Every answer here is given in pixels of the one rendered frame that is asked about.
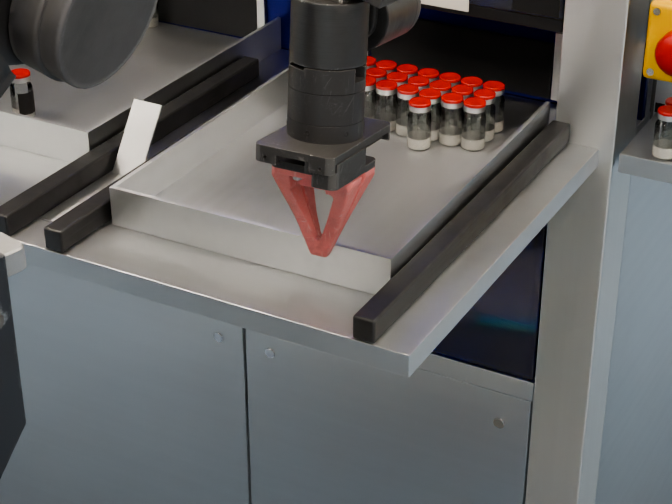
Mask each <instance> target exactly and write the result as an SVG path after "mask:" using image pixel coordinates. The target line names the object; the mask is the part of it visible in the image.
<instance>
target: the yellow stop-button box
mask: <svg viewBox="0 0 672 504"><path fill-rule="evenodd" d="M670 31H672V0H653V1H652V2H651V4H650V11H649V20H648V29H647V38H646V47H645V57H644V66H643V76H644V77H646V78H650V79H655V80H660V81H666V82H671V83H672V77H671V76H669V75H667V74H665V73H664V72H663V71H662V70H661V69H660V68H659V67H658V65H657V63H656V60H655V48H656V45H657V43H658V42H659V41H660V39H661V38H662V37H663V36H664V35H665V34H667V33H668V32H670Z"/></svg>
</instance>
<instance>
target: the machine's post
mask: <svg viewBox="0 0 672 504"><path fill-rule="evenodd" d="M649 3H650V0H565V10H564V23H563V35H562V48H561V60H560V73H559V85H558V98H557V110H556V121H560V122H565V123H569V124H570V136H569V142H568V143H573V144H577V145H582V146H587V147H591V148H596V149H598V150H599V151H598V162H597V168H596V169H595V170H594V171H593V172H592V173H591V174H590V176H589V177H588V178H587V179H586V180H585V181H584V182H583V183H582V185H581V186H580V187H579V188H578V189H577V190H576V191H575V192H574V193H573V195H572V196H571V197H570V198H569V199H568V200H567V201H566V202H565V204H564V205H563V206H562V207H561V208H560V209H559V210H558V211H557V212H556V214H555V215H554V216H553V217H552V218H551V219H550V220H549V221H548V223H547V235H546V248H545V260H544V273H543V285H542V298H541V310H540V323H539V335H538V348H537V360H536V373H535V385H534V398H533V410H532V423H531V435H530V448H529V460H528V473H527V485H526V498H525V504H595V496H596V487H597V478H598V468H599V459H600V450H601V441H602V432H603V423H604V414H605V404H606V395H607V386H608V377H609V368H610V359H611V350H612V341H613V331H614V322H615V313H616V304H617V295H618V286H619V277H620V267H621V258H622V249H623V240H624V231H625V222H626V213H627V204H628V194H629V185H630V176H631V175H629V174H624V173H620V172H618V166H619V156H620V153H621V152H622V151H623V150H624V149H625V147H626V146H627V145H628V144H629V143H630V142H631V141H632V139H633V138H634V137H635V130H636V121H637V112H638V103H639V94H640V85H641V76H642V67H643V57H644V48H645V39H646V30H647V21H648V12H649Z"/></svg>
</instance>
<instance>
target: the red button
mask: <svg viewBox="0 0 672 504"><path fill-rule="evenodd" d="M655 60H656V63H657V65H658V67H659V68H660V69H661V70H662V71H663V72H664V73H665V74H667V75H669V76H671V77H672V31H670V32H668V33H667V34H665V35H664V36H663V37H662V38H661V39H660V41H659V42H658V43H657V45H656V48H655Z"/></svg>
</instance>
